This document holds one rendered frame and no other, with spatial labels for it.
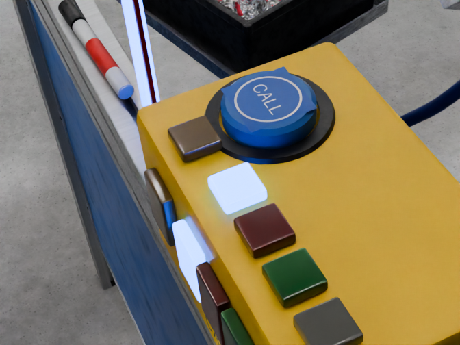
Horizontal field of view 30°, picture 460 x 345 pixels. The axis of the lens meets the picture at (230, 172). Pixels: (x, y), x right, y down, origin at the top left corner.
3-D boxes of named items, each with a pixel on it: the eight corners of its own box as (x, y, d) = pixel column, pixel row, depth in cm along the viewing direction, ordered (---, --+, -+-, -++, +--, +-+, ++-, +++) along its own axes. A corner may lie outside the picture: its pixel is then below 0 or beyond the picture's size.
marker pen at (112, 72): (133, 82, 69) (71, -4, 78) (116, 89, 68) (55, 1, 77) (136, 96, 70) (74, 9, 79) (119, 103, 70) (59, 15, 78)
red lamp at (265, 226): (297, 243, 32) (297, 233, 31) (253, 261, 31) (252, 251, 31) (275, 210, 33) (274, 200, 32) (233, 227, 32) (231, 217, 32)
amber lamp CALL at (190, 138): (224, 150, 35) (222, 139, 35) (183, 165, 35) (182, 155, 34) (207, 123, 36) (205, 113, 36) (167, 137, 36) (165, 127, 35)
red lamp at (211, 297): (236, 343, 34) (231, 300, 32) (222, 350, 34) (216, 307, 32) (214, 302, 36) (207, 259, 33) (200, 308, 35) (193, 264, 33)
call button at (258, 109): (333, 138, 36) (334, 108, 35) (247, 172, 35) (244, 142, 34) (289, 83, 39) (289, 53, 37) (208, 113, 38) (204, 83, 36)
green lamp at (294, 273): (329, 291, 30) (329, 280, 30) (283, 311, 30) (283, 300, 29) (304, 254, 31) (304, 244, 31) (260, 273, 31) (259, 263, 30)
